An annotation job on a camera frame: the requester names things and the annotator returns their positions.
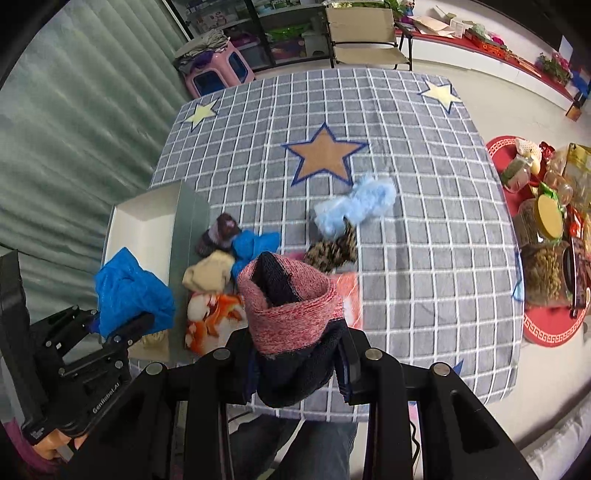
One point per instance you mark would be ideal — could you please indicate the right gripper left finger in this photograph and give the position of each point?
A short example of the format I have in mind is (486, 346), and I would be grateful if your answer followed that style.
(171, 423)

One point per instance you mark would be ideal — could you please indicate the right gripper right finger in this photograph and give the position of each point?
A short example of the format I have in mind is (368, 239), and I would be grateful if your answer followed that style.
(426, 416)

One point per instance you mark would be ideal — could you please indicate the pink black sock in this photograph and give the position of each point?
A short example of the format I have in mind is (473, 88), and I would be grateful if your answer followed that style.
(296, 321)

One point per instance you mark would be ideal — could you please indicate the beige cloth pouch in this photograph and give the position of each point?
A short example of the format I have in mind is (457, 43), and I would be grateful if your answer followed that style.
(211, 274)

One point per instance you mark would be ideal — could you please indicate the leopard print scrunchie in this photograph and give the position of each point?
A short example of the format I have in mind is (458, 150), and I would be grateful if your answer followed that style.
(328, 255)

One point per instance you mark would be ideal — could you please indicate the dark knitted sock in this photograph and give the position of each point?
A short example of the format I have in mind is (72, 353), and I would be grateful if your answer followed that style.
(219, 236)

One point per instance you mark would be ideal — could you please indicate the light blue fluffy cloth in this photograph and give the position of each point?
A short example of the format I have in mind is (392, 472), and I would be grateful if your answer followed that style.
(369, 197)

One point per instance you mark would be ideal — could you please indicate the person left hand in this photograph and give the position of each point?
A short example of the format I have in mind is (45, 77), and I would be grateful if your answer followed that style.
(57, 445)

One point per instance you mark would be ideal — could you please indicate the orange white tissue pack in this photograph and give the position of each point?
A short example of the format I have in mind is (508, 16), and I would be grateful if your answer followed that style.
(211, 318)

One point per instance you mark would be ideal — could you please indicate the red round tray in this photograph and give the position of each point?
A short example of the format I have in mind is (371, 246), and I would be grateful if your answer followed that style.
(547, 191)

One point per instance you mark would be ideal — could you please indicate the white grey storage box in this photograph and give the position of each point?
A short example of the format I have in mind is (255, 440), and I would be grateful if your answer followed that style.
(161, 228)

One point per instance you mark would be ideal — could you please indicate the peanut jar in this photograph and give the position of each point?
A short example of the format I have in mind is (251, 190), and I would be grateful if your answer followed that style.
(546, 275)

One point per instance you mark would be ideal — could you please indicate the yellow lid snack jar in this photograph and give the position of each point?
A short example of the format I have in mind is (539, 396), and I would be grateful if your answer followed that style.
(538, 221)

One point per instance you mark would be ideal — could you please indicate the grey checked star tablecloth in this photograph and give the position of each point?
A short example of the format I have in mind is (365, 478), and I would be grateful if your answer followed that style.
(397, 155)

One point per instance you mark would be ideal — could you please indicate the green curtain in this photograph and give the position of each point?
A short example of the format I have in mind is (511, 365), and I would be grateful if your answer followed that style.
(85, 111)

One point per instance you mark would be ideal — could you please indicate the pink plastic stool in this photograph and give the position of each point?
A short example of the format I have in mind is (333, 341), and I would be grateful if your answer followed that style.
(215, 70)

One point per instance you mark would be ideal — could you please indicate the red low shelf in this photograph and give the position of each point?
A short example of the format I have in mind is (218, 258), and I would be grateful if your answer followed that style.
(508, 52)

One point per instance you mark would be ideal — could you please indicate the potted red flower plant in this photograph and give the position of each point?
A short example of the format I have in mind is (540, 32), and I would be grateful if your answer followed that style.
(555, 67)

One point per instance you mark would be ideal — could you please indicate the beige folding chair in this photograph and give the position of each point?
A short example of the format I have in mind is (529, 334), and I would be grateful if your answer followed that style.
(366, 36)

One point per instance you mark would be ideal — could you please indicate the black shelving rack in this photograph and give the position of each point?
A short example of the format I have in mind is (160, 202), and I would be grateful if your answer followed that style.
(269, 34)

